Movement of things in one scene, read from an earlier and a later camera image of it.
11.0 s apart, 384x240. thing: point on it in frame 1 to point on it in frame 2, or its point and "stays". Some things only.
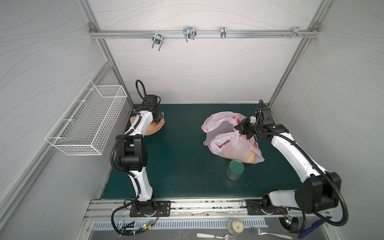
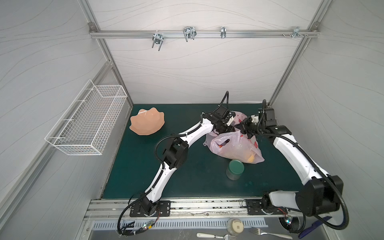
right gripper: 244,126 stays
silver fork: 258,231 stays
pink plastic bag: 225,140 stays
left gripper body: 159,115 to 224,128
